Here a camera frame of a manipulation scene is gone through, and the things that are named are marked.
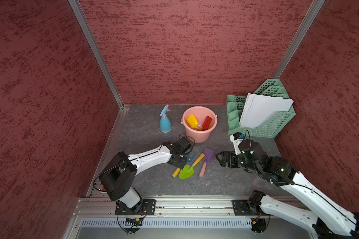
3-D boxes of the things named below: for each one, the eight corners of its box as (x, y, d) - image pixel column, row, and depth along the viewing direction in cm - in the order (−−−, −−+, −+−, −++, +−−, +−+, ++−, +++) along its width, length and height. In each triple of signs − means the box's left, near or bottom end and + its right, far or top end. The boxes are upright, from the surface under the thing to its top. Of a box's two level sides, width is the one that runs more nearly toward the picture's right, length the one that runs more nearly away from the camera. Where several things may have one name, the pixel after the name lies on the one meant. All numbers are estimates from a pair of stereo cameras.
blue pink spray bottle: (161, 132, 105) (158, 116, 91) (163, 121, 111) (160, 104, 97) (170, 132, 105) (168, 116, 91) (171, 121, 111) (169, 104, 97)
